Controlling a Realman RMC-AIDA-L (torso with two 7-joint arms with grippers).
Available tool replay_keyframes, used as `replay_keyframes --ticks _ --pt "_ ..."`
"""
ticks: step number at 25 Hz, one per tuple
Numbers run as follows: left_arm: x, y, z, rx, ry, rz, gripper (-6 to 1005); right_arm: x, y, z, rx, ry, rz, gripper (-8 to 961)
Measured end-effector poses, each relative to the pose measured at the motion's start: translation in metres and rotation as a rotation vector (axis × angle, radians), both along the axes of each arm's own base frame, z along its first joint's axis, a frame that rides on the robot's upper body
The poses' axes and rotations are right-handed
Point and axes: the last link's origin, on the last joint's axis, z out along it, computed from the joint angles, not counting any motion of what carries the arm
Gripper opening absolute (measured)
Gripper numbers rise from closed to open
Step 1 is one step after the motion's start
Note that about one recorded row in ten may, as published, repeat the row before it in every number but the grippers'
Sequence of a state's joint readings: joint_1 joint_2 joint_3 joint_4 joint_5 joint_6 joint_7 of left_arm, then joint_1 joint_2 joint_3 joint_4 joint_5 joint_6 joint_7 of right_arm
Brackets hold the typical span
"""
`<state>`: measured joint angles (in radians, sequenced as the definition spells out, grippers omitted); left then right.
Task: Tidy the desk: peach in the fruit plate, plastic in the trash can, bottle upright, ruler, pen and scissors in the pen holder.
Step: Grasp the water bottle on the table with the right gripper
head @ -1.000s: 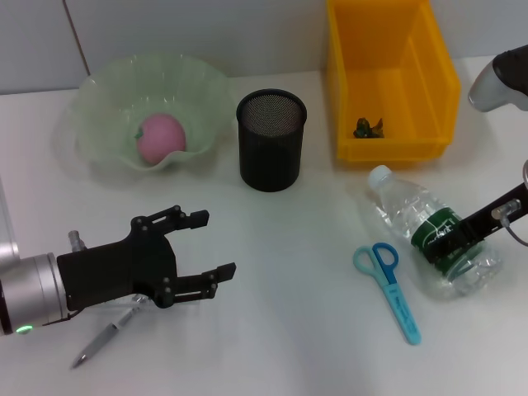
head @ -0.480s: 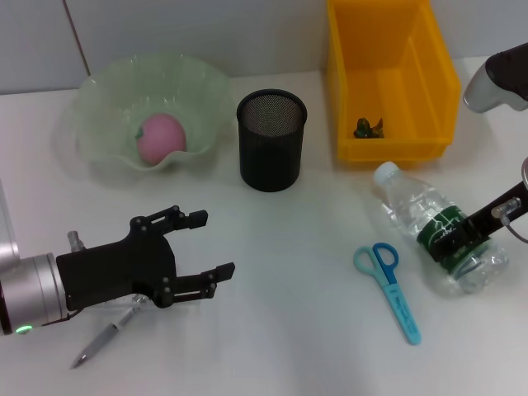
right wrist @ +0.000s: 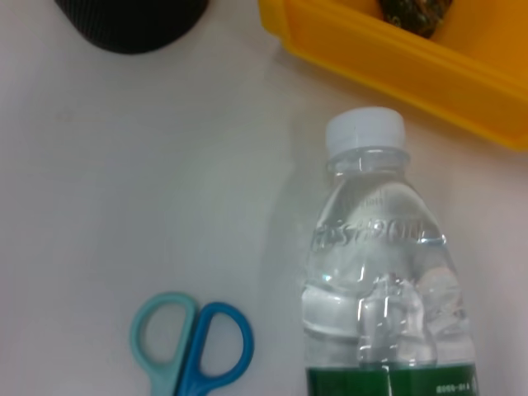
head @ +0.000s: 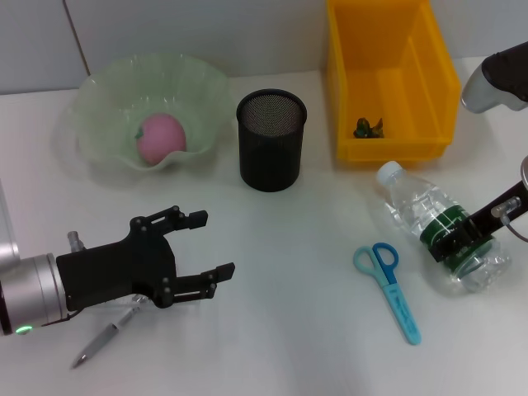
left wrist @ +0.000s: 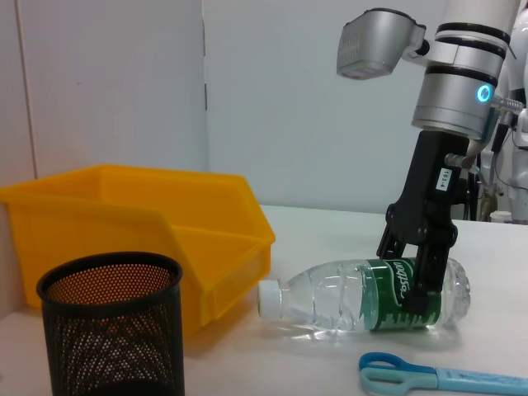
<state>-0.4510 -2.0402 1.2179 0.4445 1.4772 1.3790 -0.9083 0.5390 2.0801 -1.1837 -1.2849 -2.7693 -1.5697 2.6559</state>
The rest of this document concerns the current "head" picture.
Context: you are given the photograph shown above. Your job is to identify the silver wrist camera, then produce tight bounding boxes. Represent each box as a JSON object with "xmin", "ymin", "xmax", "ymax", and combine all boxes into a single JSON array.
[
  {"xmin": 0, "ymin": 177, "xmax": 21, "ymax": 271},
  {"xmin": 460, "ymin": 40, "xmax": 528, "ymax": 113}
]

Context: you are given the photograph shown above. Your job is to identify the blue teal scissors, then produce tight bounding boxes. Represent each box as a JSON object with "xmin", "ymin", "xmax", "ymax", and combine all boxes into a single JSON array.
[{"xmin": 352, "ymin": 242, "xmax": 422, "ymax": 346}]

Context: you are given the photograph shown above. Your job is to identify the right gripper cable with plug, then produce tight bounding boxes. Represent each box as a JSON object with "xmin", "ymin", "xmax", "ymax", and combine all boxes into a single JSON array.
[{"xmin": 490, "ymin": 196, "xmax": 528, "ymax": 244}]

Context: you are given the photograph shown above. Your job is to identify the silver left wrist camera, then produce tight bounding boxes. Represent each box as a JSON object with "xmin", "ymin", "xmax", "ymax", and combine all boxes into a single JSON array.
[{"xmin": 0, "ymin": 177, "xmax": 21, "ymax": 271}]

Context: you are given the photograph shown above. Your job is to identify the pink peach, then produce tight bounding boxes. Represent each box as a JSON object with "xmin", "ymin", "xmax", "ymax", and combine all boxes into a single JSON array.
[{"xmin": 135, "ymin": 113, "xmax": 187, "ymax": 167}]

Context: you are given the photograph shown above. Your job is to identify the green plastic wrapper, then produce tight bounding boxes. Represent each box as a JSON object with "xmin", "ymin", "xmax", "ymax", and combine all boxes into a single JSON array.
[{"xmin": 351, "ymin": 116, "xmax": 385, "ymax": 139}]

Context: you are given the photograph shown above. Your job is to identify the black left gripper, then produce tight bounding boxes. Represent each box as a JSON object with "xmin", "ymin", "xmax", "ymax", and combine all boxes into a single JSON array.
[{"xmin": 55, "ymin": 205, "xmax": 236, "ymax": 311}]

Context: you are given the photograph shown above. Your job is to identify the black mesh pen holder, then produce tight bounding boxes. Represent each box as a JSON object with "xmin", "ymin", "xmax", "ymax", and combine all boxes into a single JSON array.
[{"xmin": 236, "ymin": 87, "xmax": 309, "ymax": 193}]

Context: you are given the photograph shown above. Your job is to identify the grey white ballpoint pen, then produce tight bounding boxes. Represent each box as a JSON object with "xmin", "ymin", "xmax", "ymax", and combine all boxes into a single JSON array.
[{"xmin": 70, "ymin": 304, "xmax": 144, "ymax": 370}]

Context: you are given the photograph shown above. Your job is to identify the green wavy fruit plate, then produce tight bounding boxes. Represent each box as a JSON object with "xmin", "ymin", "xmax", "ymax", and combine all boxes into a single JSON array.
[{"xmin": 53, "ymin": 52, "xmax": 232, "ymax": 177}]

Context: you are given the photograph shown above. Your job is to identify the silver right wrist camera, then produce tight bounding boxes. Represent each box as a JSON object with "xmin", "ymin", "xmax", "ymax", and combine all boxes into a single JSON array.
[{"xmin": 460, "ymin": 40, "xmax": 528, "ymax": 113}]

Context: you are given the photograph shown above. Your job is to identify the clear green-label water bottle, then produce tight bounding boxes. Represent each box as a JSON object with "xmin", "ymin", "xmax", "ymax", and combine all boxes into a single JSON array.
[{"xmin": 375, "ymin": 160, "xmax": 512, "ymax": 294}]

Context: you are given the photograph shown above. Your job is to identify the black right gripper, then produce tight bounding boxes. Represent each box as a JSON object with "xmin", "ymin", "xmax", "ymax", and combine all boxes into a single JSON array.
[{"xmin": 427, "ymin": 177, "xmax": 528, "ymax": 264}]

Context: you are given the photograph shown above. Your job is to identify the yellow plastic bin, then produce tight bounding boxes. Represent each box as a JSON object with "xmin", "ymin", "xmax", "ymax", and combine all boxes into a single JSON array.
[{"xmin": 327, "ymin": 0, "xmax": 462, "ymax": 163}]

